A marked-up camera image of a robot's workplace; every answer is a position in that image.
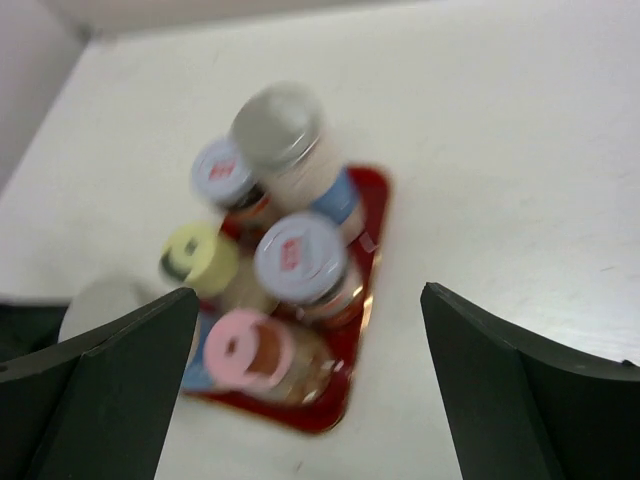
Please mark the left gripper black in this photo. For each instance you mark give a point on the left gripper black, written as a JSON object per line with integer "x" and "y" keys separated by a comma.
{"x": 27, "y": 328}

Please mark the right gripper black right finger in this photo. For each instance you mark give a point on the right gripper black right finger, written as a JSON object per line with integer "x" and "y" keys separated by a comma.
{"x": 522, "y": 406}

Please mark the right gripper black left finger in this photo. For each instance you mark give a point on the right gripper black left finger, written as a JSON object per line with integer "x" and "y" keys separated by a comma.
{"x": 98, "y": 406}

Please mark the silver cap blue label bottle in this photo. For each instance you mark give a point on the silver cap blue label bottle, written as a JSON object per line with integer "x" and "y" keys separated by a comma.
{"x": 112, "y": 297}

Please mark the pink cap spice bottle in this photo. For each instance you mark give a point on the pink cap spice bottle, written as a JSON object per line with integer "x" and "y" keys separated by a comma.
{"x": 275, "y": 361}

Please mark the yellow cap spice bottle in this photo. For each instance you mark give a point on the yellow cap spice bottle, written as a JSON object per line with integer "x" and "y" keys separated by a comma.
{"x": 205, "y": 259}

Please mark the white cap red label jar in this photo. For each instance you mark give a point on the white cap red label jar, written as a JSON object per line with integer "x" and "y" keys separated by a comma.
{"x": 221, "y": 177}

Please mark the silver cap tall bottle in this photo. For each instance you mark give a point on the silver cap tall bottle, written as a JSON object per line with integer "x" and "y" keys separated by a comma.
{"x": 281, "y": 133}

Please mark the red rectangular tray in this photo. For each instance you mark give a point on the red rectangular tray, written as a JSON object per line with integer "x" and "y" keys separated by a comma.
{"x": 375, "y": 185}

